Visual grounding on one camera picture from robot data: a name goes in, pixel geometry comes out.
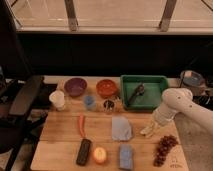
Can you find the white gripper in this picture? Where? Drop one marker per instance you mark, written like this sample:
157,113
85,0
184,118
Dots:
162,115

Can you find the pale yellow banana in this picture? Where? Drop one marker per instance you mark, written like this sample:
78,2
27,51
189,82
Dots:
144,132

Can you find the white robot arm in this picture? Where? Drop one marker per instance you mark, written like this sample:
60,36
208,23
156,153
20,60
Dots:
178,100

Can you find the orange bowl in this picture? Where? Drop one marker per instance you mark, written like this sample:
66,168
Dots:
106,88

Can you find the purple bowl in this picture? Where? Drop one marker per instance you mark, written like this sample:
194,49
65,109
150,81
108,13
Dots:
75,86

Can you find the dark red grape bunch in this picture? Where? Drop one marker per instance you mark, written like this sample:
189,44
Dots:
163,148

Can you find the grey blue folded cloth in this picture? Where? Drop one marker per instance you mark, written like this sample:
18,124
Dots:
121,129

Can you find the blue sponge block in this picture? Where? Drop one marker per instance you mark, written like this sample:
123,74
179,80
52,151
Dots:
125,157

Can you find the green plastic tray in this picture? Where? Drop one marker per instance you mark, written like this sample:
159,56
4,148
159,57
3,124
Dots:
154,85

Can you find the dark utensil in tray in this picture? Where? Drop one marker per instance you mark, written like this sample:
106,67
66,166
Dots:
139,90

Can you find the grey round container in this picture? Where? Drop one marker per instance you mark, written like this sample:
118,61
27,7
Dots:
193,81

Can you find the blue plastic cup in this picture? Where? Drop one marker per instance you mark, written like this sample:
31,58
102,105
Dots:
89,102

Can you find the orange carrot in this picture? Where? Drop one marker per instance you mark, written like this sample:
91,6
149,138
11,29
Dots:
81,126

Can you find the black rectangular remote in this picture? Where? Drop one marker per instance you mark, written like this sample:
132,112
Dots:
83,152

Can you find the white plastic cup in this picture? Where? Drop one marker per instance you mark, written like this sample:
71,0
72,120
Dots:
57,98

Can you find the black office chair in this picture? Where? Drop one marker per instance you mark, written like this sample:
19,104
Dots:
19,89

